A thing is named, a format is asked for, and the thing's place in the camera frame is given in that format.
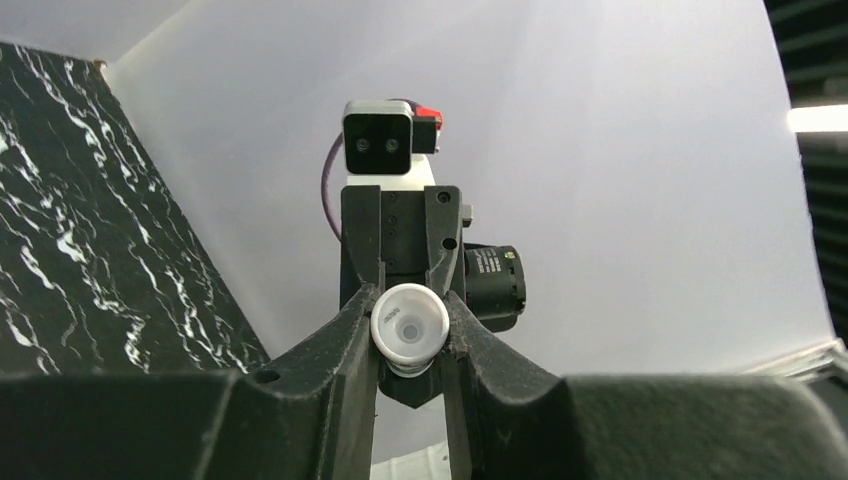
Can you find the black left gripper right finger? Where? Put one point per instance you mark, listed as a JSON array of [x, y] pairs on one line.
[[508, 418]]

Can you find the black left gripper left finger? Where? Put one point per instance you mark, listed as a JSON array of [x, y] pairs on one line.
[[309, 414]]

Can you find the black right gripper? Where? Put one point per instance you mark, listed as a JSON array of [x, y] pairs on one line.
[[391, 239]]

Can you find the white green glue stick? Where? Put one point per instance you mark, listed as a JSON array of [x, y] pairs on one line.
[[409, 325]]

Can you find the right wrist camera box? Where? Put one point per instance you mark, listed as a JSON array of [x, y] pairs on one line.
[[382, 137]]

